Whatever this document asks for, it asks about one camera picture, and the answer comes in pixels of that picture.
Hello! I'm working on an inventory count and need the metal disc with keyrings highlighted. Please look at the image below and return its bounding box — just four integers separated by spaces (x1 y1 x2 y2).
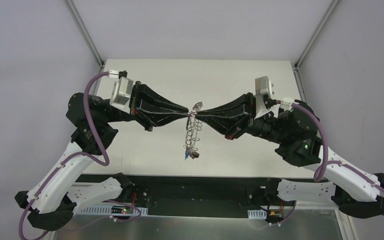
183 101 203 159

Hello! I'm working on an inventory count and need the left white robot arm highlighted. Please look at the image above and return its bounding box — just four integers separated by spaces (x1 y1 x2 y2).
15 77 189 232

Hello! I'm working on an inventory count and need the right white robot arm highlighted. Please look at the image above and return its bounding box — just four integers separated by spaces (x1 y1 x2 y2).
196 93 384 219

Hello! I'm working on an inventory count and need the black tag on disc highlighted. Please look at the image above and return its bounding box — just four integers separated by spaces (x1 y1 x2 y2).
190 152 200 159

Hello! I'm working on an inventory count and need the left circuit board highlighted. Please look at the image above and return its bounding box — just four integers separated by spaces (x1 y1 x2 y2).
111 205 135 215

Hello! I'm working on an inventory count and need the circuit board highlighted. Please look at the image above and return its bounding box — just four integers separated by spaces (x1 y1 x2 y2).
111 205 135 215
265 213 284 224

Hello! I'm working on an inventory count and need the right circuit board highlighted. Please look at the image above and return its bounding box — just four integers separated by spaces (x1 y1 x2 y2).
265 213 284 224

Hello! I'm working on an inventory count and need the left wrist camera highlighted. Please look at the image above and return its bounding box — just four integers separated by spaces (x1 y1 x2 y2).
109 76 134 114

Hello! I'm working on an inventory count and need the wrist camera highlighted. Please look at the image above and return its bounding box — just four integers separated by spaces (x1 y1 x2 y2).
254 76 274 119
109 76 134 114

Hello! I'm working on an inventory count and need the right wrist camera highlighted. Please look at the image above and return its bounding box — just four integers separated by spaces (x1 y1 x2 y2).
254 76 274 119

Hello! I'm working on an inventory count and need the right aluminium frame post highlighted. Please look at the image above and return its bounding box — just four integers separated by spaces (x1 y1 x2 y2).
294 0 342 71

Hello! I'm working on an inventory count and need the aluminium frame post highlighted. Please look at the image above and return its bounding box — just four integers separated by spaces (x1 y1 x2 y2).
294 0 342 71
63 0 105 70

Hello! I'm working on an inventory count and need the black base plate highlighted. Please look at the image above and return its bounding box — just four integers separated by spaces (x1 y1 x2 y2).
76 174 296 220

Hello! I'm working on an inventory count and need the left aluminium frame post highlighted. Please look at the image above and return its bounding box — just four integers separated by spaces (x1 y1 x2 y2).
63 0 105 70

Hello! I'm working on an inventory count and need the white slotted cable duct right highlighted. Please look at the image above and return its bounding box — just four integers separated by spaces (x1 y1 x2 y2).
247 209 267 220

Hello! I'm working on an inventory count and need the white slotted cable duct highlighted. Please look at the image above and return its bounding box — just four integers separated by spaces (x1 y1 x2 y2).
77 203 148 217
247 209 267 220

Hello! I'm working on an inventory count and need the white slotted cable duct left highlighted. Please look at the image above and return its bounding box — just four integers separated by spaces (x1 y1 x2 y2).
77 203 148 217

